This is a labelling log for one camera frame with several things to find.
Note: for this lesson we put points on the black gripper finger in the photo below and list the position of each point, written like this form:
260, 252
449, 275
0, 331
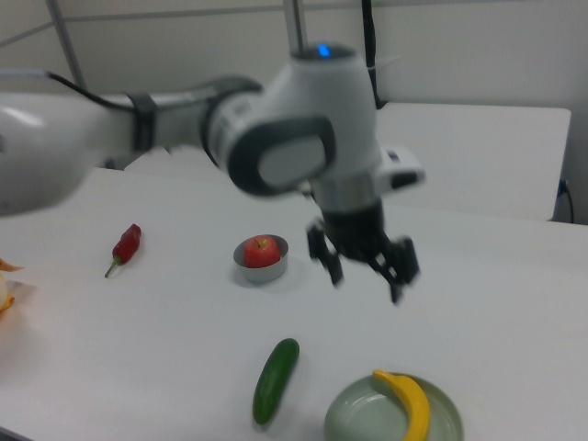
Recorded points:
402, 266
331, 262

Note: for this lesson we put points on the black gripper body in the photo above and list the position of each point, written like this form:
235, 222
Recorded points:
356, 232

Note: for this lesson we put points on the yellow banana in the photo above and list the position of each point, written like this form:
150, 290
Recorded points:
413, 399

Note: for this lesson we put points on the pale green plastic plate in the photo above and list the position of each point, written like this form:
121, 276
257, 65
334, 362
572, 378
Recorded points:
363, 413

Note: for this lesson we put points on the small metal bowl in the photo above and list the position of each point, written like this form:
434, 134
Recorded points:
264, 273

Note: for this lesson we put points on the red apple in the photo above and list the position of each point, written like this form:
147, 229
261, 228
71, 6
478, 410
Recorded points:
261, 252

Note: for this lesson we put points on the green cucumber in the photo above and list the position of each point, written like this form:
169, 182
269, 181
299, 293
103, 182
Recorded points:
275, 381

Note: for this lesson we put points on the red chili pepper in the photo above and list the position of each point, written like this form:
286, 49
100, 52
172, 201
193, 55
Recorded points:
127, 243

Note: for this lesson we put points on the paper tag of plush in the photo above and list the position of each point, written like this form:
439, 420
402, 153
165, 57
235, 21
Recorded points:
23, 290

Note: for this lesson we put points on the orange plush toy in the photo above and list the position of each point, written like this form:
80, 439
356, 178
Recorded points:
3, 296

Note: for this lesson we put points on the black camera pole with base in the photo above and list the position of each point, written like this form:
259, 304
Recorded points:
369, 27

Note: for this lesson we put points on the grey double partition post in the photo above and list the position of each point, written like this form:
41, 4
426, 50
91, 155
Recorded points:
298, 27

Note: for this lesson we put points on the grey slanted partition post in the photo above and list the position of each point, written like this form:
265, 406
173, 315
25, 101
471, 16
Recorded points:
69, 50

